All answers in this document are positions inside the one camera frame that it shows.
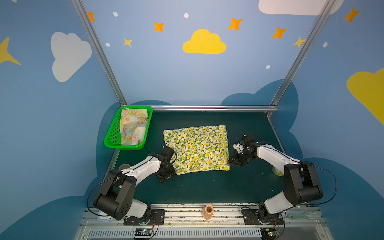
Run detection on lemon print skirt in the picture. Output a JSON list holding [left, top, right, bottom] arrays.
[[163, 125, 230, 175]]

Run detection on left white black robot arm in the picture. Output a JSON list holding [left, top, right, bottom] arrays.
[[93, 149, 178, 225]]

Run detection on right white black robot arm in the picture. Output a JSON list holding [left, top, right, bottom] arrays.
[[229, 135, 338, 217]]

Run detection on round green white tin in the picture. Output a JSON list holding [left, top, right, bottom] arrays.
[[272, 166, 284, 177]]

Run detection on beige ceramic mug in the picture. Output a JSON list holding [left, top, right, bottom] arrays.
[[119, 164, 131, 171]]

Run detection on orange ribbed cup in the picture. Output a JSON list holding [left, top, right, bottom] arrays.
[[203, 204, 214, 220]]

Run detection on pink floral skirt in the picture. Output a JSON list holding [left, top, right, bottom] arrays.
[[120, 108, 149, 146]]

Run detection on green plastic basket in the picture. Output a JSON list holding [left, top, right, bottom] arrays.
[[104, 106, 153, 150]]

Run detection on left controller board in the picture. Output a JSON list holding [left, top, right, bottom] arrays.
[[134, 228, 154, 239]]

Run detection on controller board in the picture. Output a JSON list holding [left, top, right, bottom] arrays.
[[134, 228, 154, 239], [261, 228, 279, 240]]

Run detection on white square clock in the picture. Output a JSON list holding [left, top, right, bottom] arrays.
[[98, 211, 115, 223]]

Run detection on right controller board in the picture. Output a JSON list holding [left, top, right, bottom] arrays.
[[261, 228, 279, 240]]

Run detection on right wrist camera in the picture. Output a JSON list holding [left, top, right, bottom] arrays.
[[233, 143, 244, 154]]

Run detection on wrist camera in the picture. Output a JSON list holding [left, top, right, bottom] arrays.
[[233, 143, 244, 154], [162, 146, 175, 162]]

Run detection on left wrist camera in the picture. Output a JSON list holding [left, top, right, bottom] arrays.
[[162, 146, 175, 162]]

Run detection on right side frame rail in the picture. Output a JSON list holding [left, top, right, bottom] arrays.
[[266, 111, 285, 153]]

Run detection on front aluminium rail bed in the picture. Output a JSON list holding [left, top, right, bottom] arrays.
[[75, 203, 333, 240]]

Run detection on left side frame rail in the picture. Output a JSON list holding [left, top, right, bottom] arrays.
[[105, 150, 120, 176]]

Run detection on rear aluminium frame rail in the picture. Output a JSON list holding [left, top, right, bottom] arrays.
[[151, 105, 278, 112]]

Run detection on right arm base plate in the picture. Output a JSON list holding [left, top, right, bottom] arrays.
[[240, 208, 285, 225]]

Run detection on right aluminium frame post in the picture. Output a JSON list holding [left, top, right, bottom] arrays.
[[270, 0, 336, 108]]

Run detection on aluminium frame post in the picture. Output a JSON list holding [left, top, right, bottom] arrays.
[[71, 0, 127, 106], [270, 0, 336, 108]]

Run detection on left aluminium frame post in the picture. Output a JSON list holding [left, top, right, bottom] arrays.
[[71, 0, 127, 106]]

